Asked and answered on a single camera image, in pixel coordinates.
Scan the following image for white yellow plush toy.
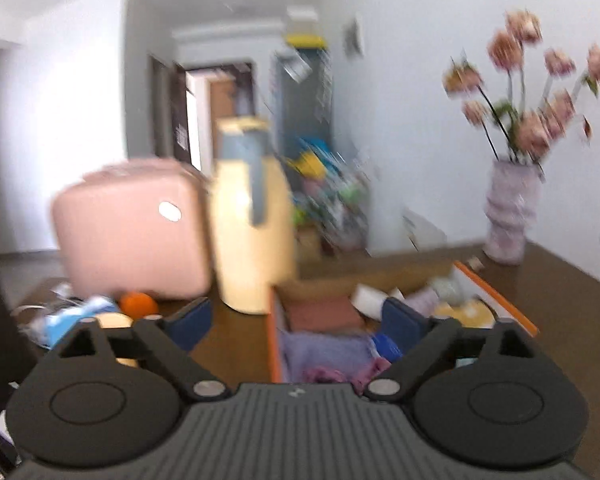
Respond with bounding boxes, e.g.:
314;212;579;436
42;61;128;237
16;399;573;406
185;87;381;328
432;299;498;331

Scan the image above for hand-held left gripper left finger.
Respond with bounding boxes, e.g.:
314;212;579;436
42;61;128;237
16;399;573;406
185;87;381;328
40;297;231;403

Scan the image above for brown door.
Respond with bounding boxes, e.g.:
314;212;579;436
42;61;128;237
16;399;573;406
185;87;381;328
209;77;238;126

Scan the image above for white yellow box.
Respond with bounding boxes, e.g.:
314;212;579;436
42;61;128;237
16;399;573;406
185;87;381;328
285;6;328;50

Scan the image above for grey refrigerator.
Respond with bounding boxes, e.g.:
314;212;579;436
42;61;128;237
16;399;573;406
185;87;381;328
272;50;333;161

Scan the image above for red printed cardboard box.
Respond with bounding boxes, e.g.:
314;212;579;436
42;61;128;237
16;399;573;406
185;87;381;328
267;260;540;385

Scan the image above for yellow thermos jug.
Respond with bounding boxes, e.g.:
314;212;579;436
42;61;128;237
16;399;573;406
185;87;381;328
209;116;298;315

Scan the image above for dried pink roses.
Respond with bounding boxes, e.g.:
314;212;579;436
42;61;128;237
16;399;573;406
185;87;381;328
442;9;600;166

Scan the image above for cluttered storage cart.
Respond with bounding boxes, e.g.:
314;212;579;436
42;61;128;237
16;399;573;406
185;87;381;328
285;137;376;256

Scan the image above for blue white packet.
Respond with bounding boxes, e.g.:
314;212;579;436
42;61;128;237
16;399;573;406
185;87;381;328
45;297;118;346

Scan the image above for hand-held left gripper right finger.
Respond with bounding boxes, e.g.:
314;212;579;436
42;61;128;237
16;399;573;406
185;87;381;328
364;297;556;403

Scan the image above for dark wooden door frame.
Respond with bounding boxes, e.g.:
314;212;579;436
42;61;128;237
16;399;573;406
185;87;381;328
177;61;258;171

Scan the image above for purple textured vase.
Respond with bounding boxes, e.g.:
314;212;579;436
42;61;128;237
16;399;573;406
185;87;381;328
482;159;543;266

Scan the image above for yellow mug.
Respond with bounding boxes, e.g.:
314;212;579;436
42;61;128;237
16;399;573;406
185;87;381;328
95;312;141;366

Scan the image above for pink suitcase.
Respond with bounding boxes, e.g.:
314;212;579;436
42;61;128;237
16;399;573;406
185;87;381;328
50;157;213;301

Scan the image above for purple satin scrunchie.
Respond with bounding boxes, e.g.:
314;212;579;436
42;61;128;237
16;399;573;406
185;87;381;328
302;357;393;396

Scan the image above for orange fruit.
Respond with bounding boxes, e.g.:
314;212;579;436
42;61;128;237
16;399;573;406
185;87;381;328
119;291;160;320

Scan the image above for purple towel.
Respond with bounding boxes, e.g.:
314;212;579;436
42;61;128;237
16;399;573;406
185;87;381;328
280;332;381;385

